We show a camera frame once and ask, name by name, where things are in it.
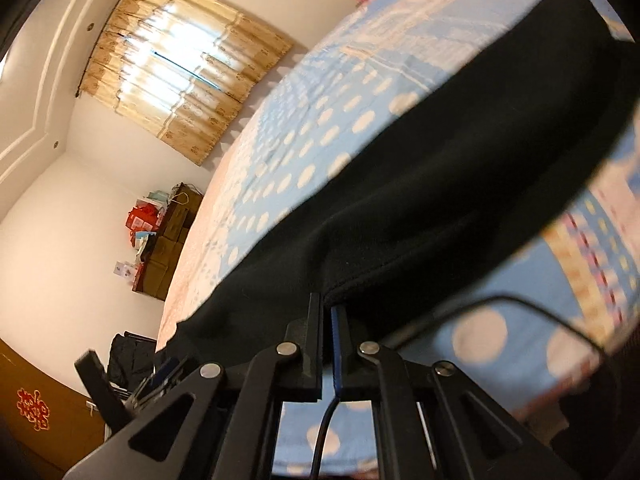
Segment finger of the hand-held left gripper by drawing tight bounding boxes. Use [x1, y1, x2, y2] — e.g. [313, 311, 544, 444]
[74, 348, 129, 432]
[128, 356, 191, 412]

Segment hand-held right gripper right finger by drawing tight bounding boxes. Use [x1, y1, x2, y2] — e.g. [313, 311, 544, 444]
[330, 305, 586, 480]

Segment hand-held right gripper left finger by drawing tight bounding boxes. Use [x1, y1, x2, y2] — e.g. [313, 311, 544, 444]
[62, 292, 323, 480]

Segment black pants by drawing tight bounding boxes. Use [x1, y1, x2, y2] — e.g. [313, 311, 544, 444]
[155, 0, 637, 378]

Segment black bag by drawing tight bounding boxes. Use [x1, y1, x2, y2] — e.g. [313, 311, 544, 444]
[107, 331, 162, 392]

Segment brown wooden door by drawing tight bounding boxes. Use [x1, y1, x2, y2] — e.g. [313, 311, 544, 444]
[0, 339, 110, 480]

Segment red paper emblem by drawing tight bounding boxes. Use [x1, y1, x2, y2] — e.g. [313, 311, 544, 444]
[16, 386, 51, 432]

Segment brown wooden dresser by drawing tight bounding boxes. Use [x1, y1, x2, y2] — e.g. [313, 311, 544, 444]
[131, 185, 204, 302]

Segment red gift bag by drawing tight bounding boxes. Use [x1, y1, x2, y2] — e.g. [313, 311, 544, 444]
[126, 199, 163, 236]

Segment blue dotted printed blanket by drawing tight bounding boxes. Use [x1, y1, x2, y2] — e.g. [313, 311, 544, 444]
[155, 0, 640, 480]

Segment person's dark clothing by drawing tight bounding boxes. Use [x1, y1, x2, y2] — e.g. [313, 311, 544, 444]
[547, 345, 640, 480]

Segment yellow patterned curtain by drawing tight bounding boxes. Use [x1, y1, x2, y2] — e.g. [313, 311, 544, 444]
[74, 0, 294, 167]

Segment black cable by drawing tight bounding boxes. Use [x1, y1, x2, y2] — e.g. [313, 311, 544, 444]
[310, 296, 608, 480]

